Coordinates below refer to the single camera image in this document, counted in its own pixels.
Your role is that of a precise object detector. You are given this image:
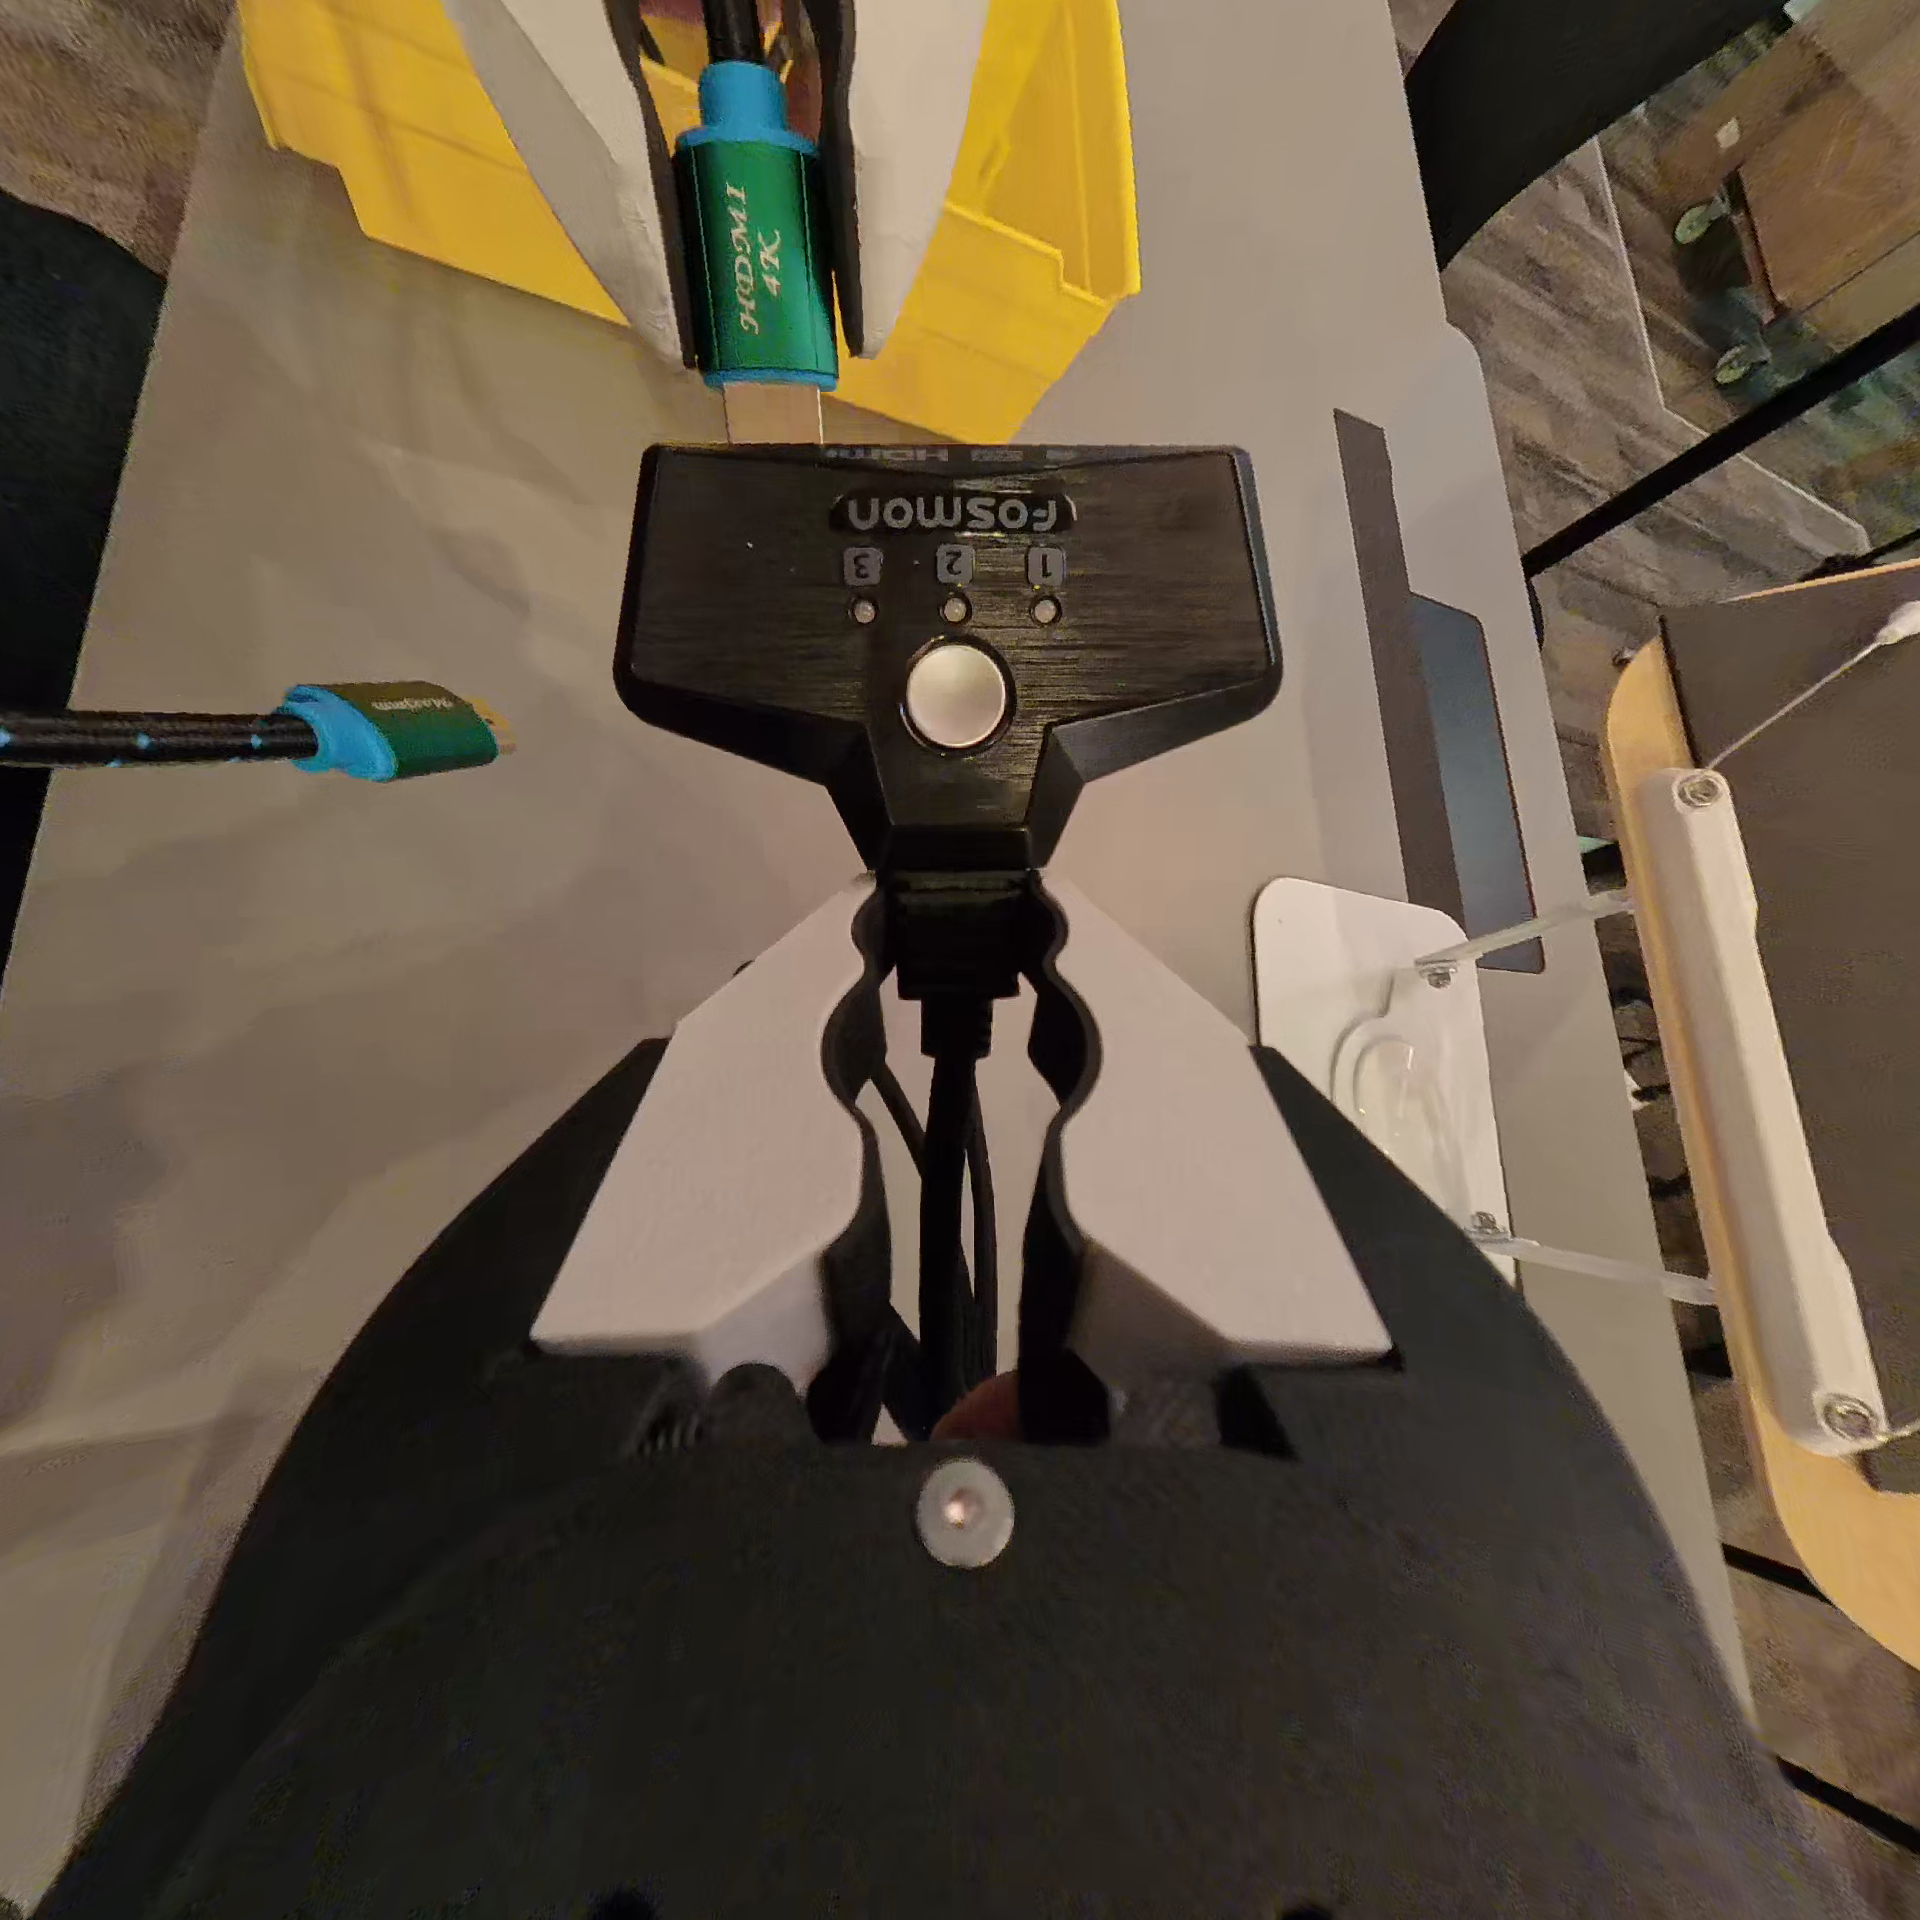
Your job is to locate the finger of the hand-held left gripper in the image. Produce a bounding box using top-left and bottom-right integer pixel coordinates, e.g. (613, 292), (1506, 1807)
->
(452, 0), (710, 361)
(786, 0), (949, 357)

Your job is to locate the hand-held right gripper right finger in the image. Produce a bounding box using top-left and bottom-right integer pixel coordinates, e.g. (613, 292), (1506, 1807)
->
(1034, 886), (1400, 1371)

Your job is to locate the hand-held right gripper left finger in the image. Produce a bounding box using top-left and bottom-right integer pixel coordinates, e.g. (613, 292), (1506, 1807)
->
(533, 886), (892, 1371)

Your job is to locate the black hdmi switch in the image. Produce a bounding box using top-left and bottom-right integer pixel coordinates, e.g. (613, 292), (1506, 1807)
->
(619, 444), (1289, 906)

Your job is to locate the yellow plastic bin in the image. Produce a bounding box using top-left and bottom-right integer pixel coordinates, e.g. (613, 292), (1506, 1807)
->
(234, 0), (1149, 450)

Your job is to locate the white laptop stand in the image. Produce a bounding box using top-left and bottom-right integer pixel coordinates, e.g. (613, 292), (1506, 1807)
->
(1250, 601), (1920, 1460)

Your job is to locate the black office chair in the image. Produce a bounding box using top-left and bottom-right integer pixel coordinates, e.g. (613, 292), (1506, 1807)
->
(1406, 0), (1810, 276)

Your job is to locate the black pole with round base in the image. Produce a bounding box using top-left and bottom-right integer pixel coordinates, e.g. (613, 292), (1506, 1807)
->
(1515, 288), (1920, 576)

